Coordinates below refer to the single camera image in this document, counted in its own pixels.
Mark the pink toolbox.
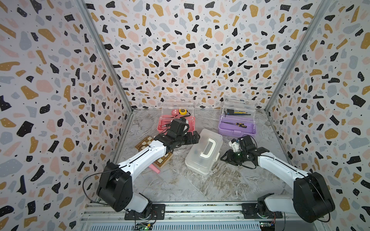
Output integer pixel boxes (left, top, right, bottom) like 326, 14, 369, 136
156, 96, 196, 136

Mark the white toolbox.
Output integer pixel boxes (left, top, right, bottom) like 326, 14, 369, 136
185, 129, 223, 176

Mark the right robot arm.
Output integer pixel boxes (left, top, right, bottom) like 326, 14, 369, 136
220, 135, 335, 223

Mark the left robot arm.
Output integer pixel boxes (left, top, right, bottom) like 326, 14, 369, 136
97, 131, 200, 217

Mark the yellow tape measure in pink box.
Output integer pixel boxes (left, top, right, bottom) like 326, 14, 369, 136
179, 109, 188, 115

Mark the wooden checkerboard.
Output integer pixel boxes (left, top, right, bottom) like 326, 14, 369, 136
135, 136, 173, 169

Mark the screwdriver in purple box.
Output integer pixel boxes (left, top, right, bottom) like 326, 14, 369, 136
222, 121, 247, 128

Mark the purple toolbox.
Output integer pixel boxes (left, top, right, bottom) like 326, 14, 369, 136
218, 97, 257, 137

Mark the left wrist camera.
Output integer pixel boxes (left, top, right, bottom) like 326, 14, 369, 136
167, 118, 189, 137

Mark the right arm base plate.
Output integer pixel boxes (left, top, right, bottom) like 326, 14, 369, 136
241, 202, 283, 219

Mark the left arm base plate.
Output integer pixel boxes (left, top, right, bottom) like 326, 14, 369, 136
124, 204, 166, 221

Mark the aluminium front rail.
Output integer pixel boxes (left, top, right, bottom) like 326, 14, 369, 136
78, 201, 329, 231

